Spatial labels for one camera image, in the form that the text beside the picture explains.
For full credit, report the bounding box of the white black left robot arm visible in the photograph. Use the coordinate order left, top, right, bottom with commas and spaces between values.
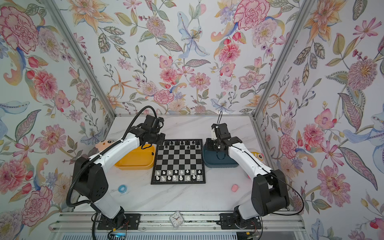
67, 115, 165, 220

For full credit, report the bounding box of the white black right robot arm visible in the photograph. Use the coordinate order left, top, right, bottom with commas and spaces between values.
207, 123, 290, 223

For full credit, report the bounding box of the teal plastic tray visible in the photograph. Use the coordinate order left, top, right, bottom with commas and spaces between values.
203, 138, 239, 168

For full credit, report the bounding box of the yellow plastic tray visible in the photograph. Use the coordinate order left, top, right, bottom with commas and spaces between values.
115, 145, 156, 171

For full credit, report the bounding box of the black white chessboard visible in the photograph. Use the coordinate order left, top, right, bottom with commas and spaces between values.
151, 139, 206, 185

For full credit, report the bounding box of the pink white plush toy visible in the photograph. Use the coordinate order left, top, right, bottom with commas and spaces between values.
251, 152, 264, 165

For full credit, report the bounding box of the pink small eraser toy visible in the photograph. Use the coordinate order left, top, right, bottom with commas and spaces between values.
231, 184, 239, 193

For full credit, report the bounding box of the doll plush toy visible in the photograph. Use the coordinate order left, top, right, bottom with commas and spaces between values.
95, 140, 115, 152

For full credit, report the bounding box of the small white desk clock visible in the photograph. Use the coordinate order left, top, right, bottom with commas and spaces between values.
169, 211, 185, 229

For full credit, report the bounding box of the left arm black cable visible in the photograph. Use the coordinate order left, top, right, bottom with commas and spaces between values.
65, 105, 158, 240

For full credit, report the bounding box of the aluminium frame corner post left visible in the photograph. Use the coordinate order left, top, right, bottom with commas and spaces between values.
42, 1, 117, 120

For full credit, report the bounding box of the aluminium frame corner post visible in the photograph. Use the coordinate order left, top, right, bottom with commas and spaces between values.
253, 1, 314, 120
42, 1, 117, 120

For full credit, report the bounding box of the blue small ring toy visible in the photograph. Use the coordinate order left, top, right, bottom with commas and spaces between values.
118, 185, 127, 194

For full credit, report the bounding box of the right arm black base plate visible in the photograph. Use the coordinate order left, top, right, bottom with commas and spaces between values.
219, 213, 262, 230

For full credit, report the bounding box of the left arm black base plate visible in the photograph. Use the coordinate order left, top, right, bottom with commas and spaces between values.
97, 213, 141, 231

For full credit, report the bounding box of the aluminium front rail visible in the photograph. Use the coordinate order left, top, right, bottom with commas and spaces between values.
48, 211, 305, 233

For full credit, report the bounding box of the aluminium frame corner post right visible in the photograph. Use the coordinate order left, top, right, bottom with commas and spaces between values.
253, 1, 314, 120

